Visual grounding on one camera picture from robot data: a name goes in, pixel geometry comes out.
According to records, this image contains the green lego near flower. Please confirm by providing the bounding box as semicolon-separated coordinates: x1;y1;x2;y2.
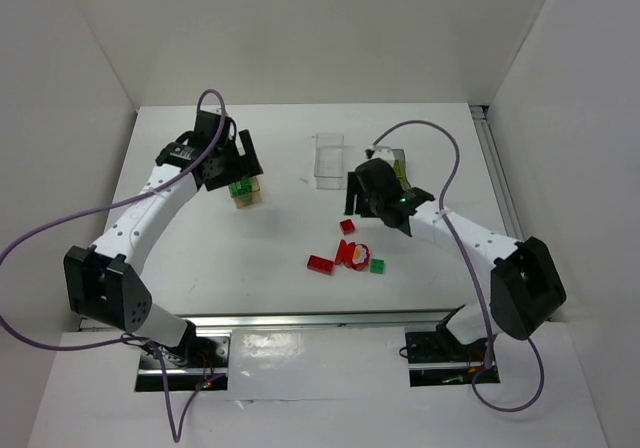
369;259;385;274

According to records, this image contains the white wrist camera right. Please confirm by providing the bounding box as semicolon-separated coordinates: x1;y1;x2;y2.
365;146;396;167

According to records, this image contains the aluminium rail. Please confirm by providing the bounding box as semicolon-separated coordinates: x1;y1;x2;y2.
77;307;516;332
469;105;525;240

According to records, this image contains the grey translucent container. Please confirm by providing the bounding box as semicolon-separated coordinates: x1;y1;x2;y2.
391;148;411;190

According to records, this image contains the aluminium rail right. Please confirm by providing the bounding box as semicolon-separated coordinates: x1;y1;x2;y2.
469;105;525;240

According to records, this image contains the green lego under plate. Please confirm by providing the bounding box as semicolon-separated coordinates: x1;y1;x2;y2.
229;178;254;198

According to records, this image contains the clear plastic container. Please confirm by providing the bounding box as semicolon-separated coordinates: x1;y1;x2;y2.
314;133;346;190

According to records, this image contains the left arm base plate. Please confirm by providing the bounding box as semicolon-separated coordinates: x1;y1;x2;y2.
134;330;231;393

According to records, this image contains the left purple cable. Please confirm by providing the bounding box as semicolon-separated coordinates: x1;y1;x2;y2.
0;89;227;443

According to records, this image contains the red rectangular lego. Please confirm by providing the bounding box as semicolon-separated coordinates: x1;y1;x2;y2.
307;255;334;275

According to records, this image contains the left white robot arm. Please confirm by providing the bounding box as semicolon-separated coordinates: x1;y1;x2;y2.
63;110;263;366

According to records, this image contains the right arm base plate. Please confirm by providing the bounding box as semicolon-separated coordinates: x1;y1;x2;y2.
398;331;500;387

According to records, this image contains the red flower lego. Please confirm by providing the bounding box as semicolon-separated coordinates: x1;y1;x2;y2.
334;240;371;271

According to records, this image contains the small red square lego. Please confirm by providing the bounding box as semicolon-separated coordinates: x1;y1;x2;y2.
339;219;356;235

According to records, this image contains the lime stepped lego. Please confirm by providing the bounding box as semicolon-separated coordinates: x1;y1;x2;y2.
393;160;410;190

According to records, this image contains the aluminium rail front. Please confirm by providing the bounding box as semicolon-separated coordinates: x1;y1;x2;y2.
77;307;516;332

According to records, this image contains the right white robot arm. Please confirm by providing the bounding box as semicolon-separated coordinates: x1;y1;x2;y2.
345;158;567;348

